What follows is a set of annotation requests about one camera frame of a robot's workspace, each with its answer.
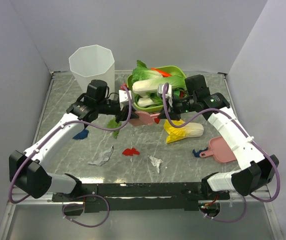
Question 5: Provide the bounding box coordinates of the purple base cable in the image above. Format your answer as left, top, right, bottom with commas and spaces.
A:
61, 194, 111, 229
199, 194, 248, 224

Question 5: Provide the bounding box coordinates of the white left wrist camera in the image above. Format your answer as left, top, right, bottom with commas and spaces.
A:
118, 89, 134, 106

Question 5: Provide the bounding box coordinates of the white crumpled paper scrap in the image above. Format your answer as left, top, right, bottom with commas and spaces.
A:
149, 155, 164, 174

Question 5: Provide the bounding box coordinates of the dark blue paper scrap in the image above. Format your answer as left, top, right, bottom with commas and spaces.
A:
73, 129, 89, 140
192, 147, 209, 158

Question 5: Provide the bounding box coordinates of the orange carrot toy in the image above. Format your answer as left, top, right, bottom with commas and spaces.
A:
151, 68, 172, 78

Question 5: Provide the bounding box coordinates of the large green cabbage toy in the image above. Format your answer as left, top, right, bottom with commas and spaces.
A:
132, 75, 186, 95

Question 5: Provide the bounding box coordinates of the yellow napa cabbage toy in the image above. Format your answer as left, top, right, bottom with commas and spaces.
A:
163, 120, 204, 144

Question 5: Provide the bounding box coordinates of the red paper scrap centre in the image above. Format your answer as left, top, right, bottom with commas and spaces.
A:
122, 147, 140, 156

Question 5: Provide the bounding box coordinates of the small bok choy toy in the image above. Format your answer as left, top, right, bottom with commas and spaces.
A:
137, 92, 163, 108

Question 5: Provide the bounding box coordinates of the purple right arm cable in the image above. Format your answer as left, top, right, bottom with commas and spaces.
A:
161, 82, 281, 202

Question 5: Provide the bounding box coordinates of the green paper scrap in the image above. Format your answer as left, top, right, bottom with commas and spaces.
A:
106, 118, 122, 139

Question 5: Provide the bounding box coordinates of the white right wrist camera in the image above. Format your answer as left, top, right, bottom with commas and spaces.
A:
157, 84, 173, 107

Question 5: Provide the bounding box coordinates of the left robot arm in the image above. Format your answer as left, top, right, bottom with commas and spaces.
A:
9, 79, 135, 201

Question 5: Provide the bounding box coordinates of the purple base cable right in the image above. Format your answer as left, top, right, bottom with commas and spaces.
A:
199, 194, 248, 224

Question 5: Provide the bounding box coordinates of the green leafy lettuce toy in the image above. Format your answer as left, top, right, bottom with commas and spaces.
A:
132, 60, 163, 83

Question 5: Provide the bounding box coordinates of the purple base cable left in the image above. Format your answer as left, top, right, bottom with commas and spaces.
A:
61, 194, 111, 229

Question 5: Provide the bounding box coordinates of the dark blue paper scrap right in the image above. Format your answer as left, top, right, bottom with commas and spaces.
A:
192, 147, 209, 158

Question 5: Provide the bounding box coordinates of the translucent white plastic bin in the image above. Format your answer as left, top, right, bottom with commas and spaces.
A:
68, 44, 115, 93

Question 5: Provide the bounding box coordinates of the grey paper scrap left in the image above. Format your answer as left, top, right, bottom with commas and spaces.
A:
87, 145, 114, 167

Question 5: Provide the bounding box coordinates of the pink hand brush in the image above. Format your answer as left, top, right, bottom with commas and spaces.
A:
128, 111, 160, 127

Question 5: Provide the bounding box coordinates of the green plastic tray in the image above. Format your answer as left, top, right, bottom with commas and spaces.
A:
127, 61, 187, 113

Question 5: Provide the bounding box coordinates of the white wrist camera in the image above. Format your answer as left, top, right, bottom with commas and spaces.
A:
118, 89, 134, 106
157, 84, 173, 107

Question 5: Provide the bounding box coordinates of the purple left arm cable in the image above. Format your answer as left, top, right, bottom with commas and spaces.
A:
8, 83, 134, 204

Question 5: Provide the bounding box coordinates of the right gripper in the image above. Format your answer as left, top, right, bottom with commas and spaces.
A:
157, 93, 197, 122

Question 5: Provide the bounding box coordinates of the red paper scrap near tray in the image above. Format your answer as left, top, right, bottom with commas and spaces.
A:
154, 118, 160, 124

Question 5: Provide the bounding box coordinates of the pink dustpan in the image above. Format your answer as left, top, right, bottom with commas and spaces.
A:
199, 136, 237, 164

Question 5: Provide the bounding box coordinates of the dark blue paper scrap left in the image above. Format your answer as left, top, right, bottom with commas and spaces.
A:
73, 129, 89, 140

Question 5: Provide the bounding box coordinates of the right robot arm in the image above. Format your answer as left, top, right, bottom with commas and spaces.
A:
157, 74, 281, 203

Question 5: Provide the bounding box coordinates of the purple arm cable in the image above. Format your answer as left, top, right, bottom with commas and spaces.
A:
161, 82, 281, 202
8, 83, 134, 204

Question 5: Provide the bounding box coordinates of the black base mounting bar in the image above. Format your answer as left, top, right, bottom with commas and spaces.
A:
52, 182, 230, 213

